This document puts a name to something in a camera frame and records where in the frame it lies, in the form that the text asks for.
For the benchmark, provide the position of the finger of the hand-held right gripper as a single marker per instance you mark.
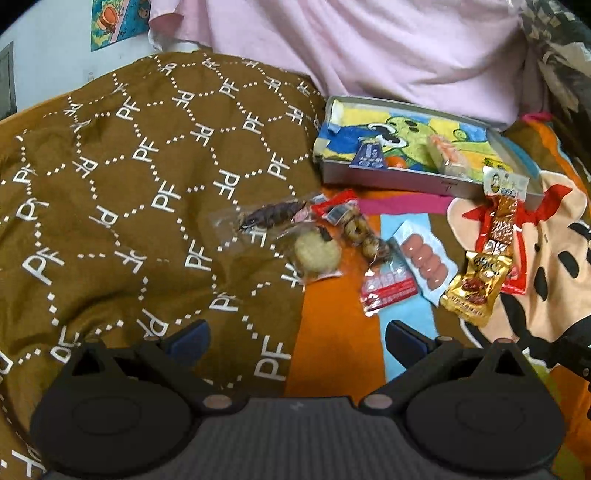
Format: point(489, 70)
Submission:
point(570, 346)

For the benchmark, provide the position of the pink hanging cloth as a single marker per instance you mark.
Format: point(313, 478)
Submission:
point(369, 46)

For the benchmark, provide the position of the rice cracker bar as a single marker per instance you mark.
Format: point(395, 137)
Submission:
point(445, 152)

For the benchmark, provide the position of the brown patterned blanket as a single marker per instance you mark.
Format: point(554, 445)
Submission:
point(138, 184)

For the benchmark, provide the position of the red packet of braised eggs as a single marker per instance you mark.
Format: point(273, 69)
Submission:
point(364, 235)

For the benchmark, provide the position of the pink sausage pack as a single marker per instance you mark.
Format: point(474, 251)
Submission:
point(422, 258)

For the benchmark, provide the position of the dark blue snack packet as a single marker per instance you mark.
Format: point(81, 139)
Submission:
point(369, 157)

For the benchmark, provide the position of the cartoon wall poster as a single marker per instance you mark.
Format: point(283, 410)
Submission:
point(115, 23)

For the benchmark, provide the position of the round pastry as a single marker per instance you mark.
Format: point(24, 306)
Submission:
point(314, 253)

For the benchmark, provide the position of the clear pack of brown snack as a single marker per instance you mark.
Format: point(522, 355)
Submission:
point(503, 217)

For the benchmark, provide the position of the colourful cartoon blanket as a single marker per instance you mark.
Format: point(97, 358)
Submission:
point(332, 323)

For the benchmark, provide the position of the clear bag of clothes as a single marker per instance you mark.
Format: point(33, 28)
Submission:
point(563, 46)

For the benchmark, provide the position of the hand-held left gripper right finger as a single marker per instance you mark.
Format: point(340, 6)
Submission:
point(406, 340)

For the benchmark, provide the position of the tangerine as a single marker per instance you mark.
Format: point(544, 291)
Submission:
point(396, 162)

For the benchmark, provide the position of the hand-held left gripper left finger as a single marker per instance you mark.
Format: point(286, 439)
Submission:
point(189, 342)

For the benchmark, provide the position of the grey shallow box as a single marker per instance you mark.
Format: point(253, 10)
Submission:
point(415, 182)

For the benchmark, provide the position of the red snack packet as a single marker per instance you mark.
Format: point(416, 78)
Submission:
point(519, 277)

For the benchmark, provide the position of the gold snack packet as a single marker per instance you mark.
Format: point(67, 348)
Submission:
point(475, 286)

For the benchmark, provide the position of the clear packet of dark snack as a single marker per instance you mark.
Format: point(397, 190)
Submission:
point(272, 214)

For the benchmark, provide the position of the cartoon frog lining sheet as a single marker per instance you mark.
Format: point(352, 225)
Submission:
point(406, 127)

